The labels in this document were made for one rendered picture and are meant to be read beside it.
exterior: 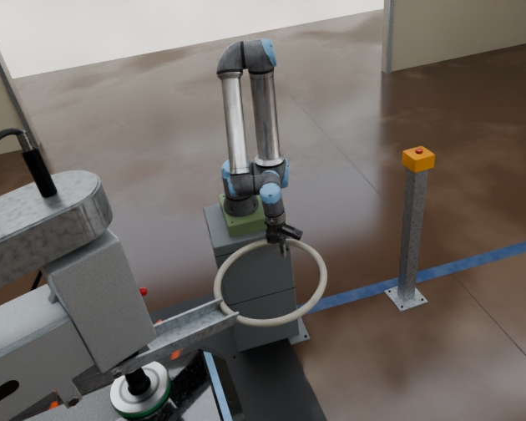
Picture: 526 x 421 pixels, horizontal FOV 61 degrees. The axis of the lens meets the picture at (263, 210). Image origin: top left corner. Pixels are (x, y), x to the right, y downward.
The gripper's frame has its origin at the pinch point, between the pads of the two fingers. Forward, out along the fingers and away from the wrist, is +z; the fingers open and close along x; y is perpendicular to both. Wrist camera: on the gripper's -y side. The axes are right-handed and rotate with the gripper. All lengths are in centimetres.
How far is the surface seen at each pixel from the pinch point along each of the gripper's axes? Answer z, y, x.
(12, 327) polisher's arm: -59, 40, 97
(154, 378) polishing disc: -3, 29, 75
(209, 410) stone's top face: 0, 5, 80
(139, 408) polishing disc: -4, 28, 87
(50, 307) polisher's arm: -58, 35, 88
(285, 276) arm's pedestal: 37.1, 11.6, -18.0
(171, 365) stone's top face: 0, 27, 67
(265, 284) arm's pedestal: 37.9, 21.5, -11.4
